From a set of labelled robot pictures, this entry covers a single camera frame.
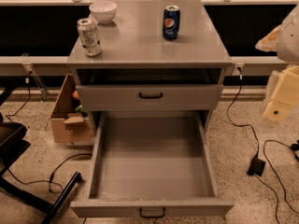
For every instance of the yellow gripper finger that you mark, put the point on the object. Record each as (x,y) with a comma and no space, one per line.
(282,94)
(269,42)

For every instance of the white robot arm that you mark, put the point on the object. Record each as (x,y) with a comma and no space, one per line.
(288,40)

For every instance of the silver soda can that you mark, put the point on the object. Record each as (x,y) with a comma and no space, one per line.
(88,35)

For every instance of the blue pepsi can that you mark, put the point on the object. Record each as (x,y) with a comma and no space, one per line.
(171,22)

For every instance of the grey drawer cabinet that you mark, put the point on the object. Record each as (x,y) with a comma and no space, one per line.
(134,51)

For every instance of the closed grey top drawer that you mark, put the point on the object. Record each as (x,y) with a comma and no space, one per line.
(148,97)

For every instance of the cardboard box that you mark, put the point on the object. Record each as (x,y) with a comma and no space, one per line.
(68,124)

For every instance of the open grey middle drawer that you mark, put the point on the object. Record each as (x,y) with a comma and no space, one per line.
(151,165)

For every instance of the white bowl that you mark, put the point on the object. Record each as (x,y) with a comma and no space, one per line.
(103,11)

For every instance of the black power adapter with cable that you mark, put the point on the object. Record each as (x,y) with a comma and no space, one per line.
(256,166)

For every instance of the black office chair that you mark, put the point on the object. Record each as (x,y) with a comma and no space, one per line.
(43,169)

